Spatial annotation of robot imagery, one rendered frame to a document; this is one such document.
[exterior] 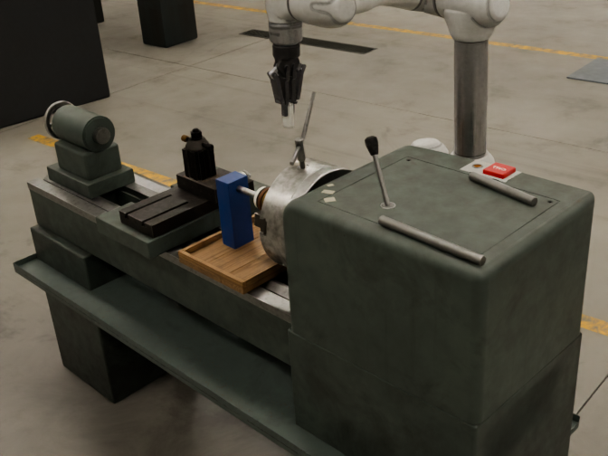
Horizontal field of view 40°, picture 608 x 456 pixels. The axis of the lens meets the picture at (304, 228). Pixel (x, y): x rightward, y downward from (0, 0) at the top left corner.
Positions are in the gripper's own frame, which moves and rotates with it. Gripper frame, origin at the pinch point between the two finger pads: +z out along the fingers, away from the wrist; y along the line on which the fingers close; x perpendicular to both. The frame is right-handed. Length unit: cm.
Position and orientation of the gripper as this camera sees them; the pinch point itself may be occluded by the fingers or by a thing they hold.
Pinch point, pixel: (288, 115)
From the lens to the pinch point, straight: 232.9
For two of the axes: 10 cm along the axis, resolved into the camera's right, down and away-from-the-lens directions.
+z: 0.2, 9.1, 4.2
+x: 7.1, 2.9, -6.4
